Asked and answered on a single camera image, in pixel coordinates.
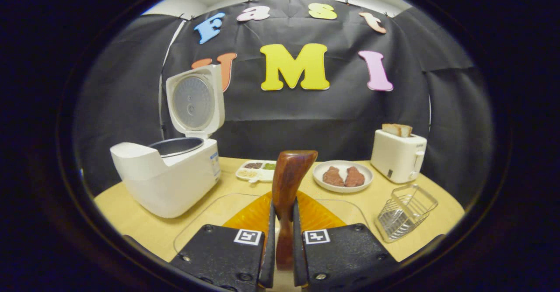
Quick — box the white rice cooker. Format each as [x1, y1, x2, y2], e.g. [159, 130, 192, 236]
[110, 64, 226, 219]

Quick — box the white toaster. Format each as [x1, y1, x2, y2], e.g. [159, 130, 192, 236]
[371, 129, 427, 184]

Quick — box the wire chopstick holder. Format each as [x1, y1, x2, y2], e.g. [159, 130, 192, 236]
[374, 184, 439, 243]

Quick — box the white round plate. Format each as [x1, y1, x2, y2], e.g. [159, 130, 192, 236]
[312, 160, 374, 194]

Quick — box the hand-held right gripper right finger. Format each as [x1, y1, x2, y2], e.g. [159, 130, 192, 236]
[292, 191, 399, 290]

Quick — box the white divided dish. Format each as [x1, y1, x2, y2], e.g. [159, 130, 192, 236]
[235, 160, 277, 183]

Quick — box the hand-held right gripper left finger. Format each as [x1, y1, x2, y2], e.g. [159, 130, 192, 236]
[168, 191, 277, 290]

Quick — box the brown wooden spoon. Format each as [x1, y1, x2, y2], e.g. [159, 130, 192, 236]
[272, 150, 319, 271]

